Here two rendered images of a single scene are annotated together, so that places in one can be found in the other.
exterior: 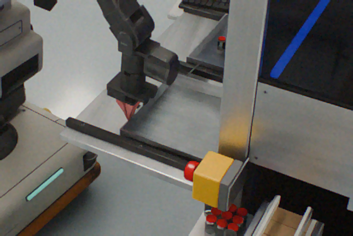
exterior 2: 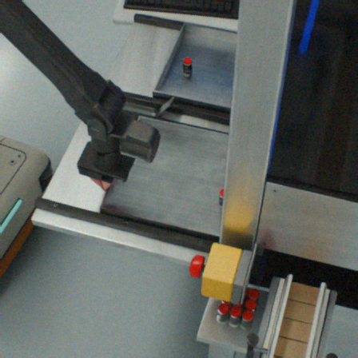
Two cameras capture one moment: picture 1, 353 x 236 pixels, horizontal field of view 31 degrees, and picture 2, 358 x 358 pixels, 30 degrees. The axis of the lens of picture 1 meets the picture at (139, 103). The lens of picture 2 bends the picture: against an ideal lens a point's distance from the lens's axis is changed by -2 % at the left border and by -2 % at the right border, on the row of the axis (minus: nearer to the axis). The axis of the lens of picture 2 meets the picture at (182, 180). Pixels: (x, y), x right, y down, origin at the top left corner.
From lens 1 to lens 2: 0.36 m
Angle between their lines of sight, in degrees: 18
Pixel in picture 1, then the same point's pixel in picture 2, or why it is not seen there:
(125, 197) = not seen: hidden behind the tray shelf
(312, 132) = (327, 223)
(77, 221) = (45, 245)
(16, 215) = not seen: outside the picture
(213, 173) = (224, 272)
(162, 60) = (142, 141)
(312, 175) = (325, 256)
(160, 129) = (141, 193)
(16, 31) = not seen: outside the picture
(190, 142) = (178, 206)
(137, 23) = (108, 104)
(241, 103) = (248, 200)
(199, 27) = (156, 41)
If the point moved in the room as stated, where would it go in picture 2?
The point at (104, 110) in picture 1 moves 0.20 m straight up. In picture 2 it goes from (74, 178) to (61, 115)
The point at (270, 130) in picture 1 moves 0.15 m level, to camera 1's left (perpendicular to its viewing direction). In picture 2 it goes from (280, 221) to (192, 240)
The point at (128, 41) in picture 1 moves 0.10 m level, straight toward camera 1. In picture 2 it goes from (101, 127) to (112, 171)
